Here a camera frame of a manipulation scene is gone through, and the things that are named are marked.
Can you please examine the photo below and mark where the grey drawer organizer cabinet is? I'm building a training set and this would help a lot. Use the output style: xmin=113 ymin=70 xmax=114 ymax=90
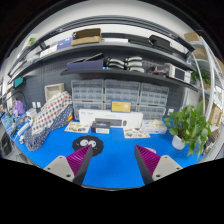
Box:
xmin=71 ymin=79 xmax=169 ymax=120

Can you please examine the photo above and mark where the patterned fabric bag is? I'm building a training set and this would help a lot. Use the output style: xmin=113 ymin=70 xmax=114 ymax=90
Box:
xmin=24 ymin=91 xmax=73 ymax=151

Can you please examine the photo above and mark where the dark blue flat box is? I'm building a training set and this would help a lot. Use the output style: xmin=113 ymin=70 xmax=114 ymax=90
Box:
xmin=67 ymin=53 xmax=104 ymax=71

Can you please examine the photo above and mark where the wicker basket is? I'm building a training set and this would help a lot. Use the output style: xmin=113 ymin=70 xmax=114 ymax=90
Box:
xmin=44 ymin=83 xmax=64 ymax=101

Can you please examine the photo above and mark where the yellow label box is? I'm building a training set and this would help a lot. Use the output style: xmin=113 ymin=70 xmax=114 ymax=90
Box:
xmin=111 ymin=101 xmax=131 ymax=113

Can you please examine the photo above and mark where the white box with window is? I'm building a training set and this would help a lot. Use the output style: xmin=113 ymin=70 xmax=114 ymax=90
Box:
xmin=142 ymin=119 xmax=167 ymax=134

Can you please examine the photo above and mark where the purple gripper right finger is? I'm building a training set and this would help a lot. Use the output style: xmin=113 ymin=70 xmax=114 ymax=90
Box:
xmin=134 ymin=145 xmax=182 ymax=185

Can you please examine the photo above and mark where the sticker sheet left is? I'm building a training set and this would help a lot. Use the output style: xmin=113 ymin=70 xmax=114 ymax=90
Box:
xmin=65 ymin=122 xmax=90 ymax=133

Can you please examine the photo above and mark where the white device on shelf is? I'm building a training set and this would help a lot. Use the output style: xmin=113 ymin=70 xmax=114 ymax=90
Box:
xmin=165 ymin=63 xmax=191 ymax=83

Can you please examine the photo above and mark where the white keyboard box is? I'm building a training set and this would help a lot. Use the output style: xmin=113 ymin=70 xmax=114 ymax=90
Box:
xmin=79 ymin=109 xmax=143 ymax=128

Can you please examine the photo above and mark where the blue table mat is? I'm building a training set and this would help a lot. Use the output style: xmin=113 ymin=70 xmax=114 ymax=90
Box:
xmin=15 ymin=127 xmax=202 ymax=188

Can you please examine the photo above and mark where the green potted plant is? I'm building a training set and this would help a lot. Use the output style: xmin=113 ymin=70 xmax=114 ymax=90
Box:
xmin=165 ymin=101 xmax=211 ymax=157

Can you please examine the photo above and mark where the black round mouse pad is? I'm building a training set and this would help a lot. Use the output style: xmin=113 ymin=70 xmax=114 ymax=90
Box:
xmin=72 ymin=135 xmax=104 ymax=156

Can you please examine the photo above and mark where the sticker sheet right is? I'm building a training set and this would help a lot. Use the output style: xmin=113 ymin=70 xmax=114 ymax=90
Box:
xmin=123 ymin=128 xmax=150 ymax=139

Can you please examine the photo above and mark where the sticker sheet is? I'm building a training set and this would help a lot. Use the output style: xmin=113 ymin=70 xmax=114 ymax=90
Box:
xmin=65 ymin=122 xmax=90 ymax=133
xmin=123 ymin=128 xmax=150 ymax=139

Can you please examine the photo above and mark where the small black box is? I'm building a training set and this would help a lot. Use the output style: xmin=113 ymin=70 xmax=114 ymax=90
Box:
xmin=91 ymin=121 xmax=110 ymax=134

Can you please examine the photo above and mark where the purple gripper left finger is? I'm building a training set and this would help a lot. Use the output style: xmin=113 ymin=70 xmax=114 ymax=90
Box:
xmin=45 ymin=145 xmax=93 ymax=186

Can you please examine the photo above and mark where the cardboard box on shelf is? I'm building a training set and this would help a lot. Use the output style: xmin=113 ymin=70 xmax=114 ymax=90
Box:
xmin=71 ymin=28 xmax=102 ymax=46

